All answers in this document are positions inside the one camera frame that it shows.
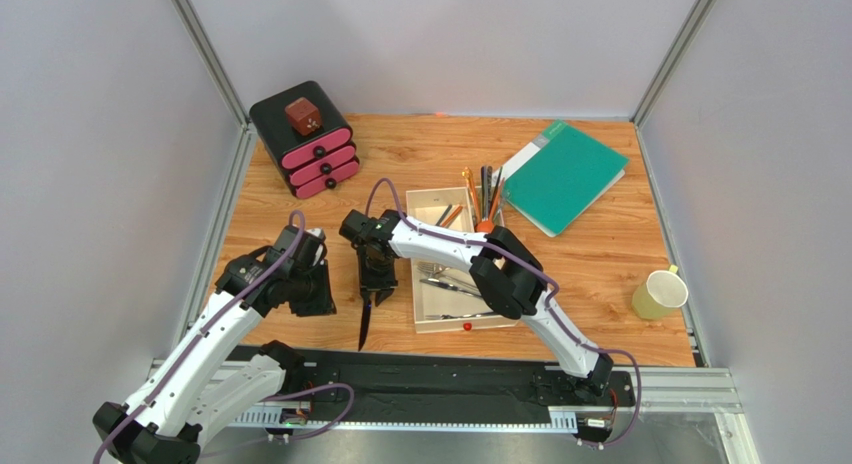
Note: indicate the aluminium frame rail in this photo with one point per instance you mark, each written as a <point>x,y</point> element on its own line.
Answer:
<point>681,415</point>

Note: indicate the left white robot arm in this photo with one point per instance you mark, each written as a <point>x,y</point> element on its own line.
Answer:
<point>176,412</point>

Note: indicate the silver fork diagonal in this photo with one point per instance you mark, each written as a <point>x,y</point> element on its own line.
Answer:
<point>438,273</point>

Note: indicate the green notebook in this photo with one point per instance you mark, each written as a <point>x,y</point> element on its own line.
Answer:
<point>558,175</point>

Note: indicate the silver table knife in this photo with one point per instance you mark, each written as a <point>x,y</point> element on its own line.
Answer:
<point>449,287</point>

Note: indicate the black pink drawer box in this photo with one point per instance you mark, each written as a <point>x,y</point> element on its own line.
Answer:
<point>307,164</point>

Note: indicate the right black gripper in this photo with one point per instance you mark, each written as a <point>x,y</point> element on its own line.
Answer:
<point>376,283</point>

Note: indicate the silver fork front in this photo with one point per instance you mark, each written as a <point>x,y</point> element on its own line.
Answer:
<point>460,316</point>

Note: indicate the gold ornate spoon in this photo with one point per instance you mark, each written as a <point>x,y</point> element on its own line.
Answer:
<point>472,194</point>

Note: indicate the yellow-green mug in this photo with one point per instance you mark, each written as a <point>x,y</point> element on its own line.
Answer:
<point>662,293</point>

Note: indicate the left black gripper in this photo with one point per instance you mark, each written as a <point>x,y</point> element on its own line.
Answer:
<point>324,302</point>

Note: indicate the orange chopstick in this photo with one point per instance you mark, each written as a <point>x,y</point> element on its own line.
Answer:
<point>455,213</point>

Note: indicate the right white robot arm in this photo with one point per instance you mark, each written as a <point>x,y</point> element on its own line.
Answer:
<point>509,279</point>

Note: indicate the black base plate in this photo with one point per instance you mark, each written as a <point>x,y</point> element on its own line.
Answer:
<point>411,389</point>

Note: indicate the blue-grey chopstick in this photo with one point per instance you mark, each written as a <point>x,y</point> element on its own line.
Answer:
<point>444,215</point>

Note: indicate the brown cube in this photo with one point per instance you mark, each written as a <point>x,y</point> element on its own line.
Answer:
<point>303,116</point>

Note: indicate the white divided utensil tray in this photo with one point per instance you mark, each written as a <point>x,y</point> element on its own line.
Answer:
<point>427,206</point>

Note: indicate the black spoon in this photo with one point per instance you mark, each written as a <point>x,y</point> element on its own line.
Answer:
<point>486,182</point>

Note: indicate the blue serrated knife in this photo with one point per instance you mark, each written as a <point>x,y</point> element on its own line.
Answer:
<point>364,322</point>

